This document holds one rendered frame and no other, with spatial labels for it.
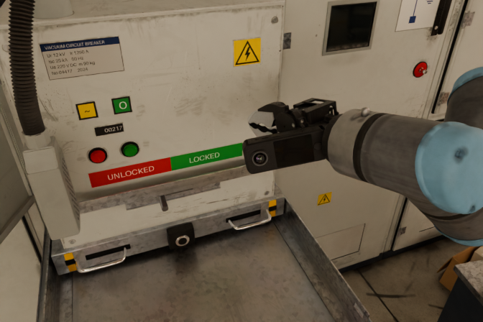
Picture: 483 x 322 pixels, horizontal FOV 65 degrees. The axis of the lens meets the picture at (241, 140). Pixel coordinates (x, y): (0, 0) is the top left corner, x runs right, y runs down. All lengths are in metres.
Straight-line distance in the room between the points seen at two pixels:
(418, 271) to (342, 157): 1.72
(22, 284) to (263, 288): 0.85
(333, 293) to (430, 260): 1.40
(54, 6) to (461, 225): 0.65
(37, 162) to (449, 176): 0.56
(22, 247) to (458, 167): 1.19
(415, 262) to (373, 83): 1.12
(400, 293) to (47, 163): 1.72
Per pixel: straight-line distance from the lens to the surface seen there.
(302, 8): 1.14
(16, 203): 1.20
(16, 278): 1.44
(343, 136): 0.48
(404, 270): 2.15
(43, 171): 0.66
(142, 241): 0.91
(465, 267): 1.18
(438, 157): 0.42
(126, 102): 0.72
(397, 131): 0.45
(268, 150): 0.52
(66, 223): 0.72
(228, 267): 0.91
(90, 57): 0.69
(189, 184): 0.80
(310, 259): 0.93
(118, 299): 0.89
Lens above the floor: 1.55
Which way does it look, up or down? 32 degrees down
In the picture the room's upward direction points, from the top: straight up
